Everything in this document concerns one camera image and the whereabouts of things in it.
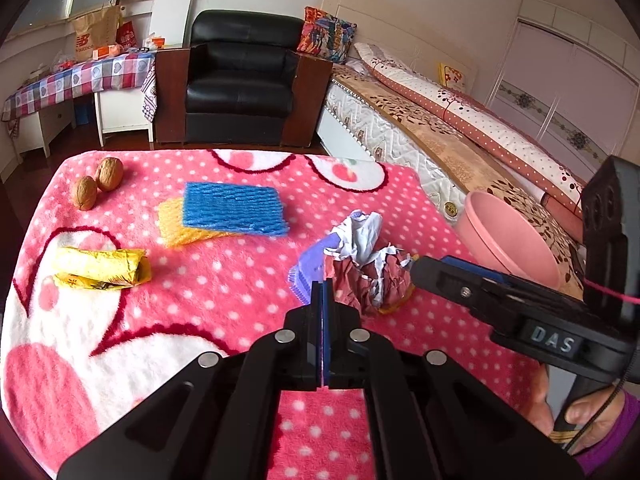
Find bed with patterned bedding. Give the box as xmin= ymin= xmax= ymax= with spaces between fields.
xmin=331 ymin=62 xmax=586 ymax=301

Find cream bed headboard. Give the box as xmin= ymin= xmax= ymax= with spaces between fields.
xmin=336 ymin=2 xmax=478 ymax=93

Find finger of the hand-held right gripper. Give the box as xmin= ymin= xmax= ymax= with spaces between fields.
xmin=440 ymin=255 xmax=585 ymax=306
xmin=409 ymin=255 xmax=501 ymax=330

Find pink plastic bin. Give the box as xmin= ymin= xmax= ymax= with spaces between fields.
xmin=454 ymin=190 xmax=563 ymax=291

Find white side table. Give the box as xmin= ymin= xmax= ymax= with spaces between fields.
xmin=94 ymin=87 xmax=155 ymax=148

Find yellow wrapper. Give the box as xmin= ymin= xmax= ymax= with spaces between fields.
xmin=52 ymin=246 xmax=152 ymax=292

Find pink polka-dot blanket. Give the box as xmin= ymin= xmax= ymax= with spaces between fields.
xmin=0 ymin=149 xmax=551 ymax=480

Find brown walnut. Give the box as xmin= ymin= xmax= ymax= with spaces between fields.
xmin=95 ymin=156 xmax=124 ymax=192
xmin=73 ymin=176 xmax=98 ymax=211

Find purple foam net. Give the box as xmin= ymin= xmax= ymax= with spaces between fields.
xmin=287 ymin=232 xmax=333 ymax=305

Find printed paper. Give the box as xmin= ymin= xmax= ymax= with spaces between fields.
xmin=324 ymin=210 xmax=418 ymax=317

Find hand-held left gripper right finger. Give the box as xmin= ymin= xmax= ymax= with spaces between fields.
xmin=324 ymin=280 xmax=586 ymax=480

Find yellow flowered pillow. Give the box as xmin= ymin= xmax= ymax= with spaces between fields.
xmin=438 ymin=62 xmax=468 ymax=92

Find colourful printed cushion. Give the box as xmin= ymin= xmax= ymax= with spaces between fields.
xmin=296 ymin=6 xmax=358 ymax=64

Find brown paper bag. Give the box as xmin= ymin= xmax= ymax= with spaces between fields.
xmin=70 ymin=5 xmax=123 ymax=58

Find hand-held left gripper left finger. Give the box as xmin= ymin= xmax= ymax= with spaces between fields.
xmin=57 ymin=280 xmax=325 ymax=480

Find black cable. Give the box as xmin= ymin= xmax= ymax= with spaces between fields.
xmin=567 ymin=375 xmax=632 ymax=456

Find white drawer bench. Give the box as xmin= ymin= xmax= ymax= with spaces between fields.
xmin=10 ymin=105 xmax=78 ymax=159

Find white quilted mattress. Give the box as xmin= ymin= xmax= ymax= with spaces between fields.
xmin=315 ymin=92 xmax=471 ymax=226

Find white wardrobe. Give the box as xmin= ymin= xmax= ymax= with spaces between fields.
xmin=482 ymin=0 xmax=640 ymax=181

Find red gift bag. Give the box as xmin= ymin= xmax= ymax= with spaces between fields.
xmin=117 ymin=21 xmax=141 ymax=51

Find blue container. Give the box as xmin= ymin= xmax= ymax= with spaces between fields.
xmin=75 ymin=97 xmax=97 ymax=126

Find pink white dotted quilt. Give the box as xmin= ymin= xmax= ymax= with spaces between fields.
xmin=354 ymin=42 xmax=588 ymax=206

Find black leather armchair wooden sides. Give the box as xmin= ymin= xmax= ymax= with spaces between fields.
xmin=154 ymin=10 xmax=335 ymax=148

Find pink cord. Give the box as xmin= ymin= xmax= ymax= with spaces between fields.
xmin=585 ymin=280 xmax=640 ymax=304

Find checkered tablecloth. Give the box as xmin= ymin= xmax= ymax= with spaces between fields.
xmin=1 ymin=55 xmax=158 ymax=123

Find person's right hand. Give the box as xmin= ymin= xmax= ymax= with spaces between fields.
xmin=527 ymin=362 xmax=626 ymax=456

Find blue foam net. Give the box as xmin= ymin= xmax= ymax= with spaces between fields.
xmin=181 ymin=181 xmax=291 ymax=237

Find yellow foam net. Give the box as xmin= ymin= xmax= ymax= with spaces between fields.
xmin=159 ymin=196 xmax=261 ymax=249

